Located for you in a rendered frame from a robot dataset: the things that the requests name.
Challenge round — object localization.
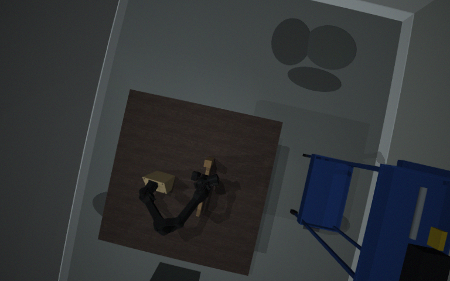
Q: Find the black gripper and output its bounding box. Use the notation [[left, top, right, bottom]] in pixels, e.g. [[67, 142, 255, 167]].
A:
[[191, 171, 208, 181]]

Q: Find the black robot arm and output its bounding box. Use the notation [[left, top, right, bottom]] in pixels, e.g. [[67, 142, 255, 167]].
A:
[[139, 174, 219, 236]]

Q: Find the wooden post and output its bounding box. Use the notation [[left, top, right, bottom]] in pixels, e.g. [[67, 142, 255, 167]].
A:
[[203, 157, 214, 168]]

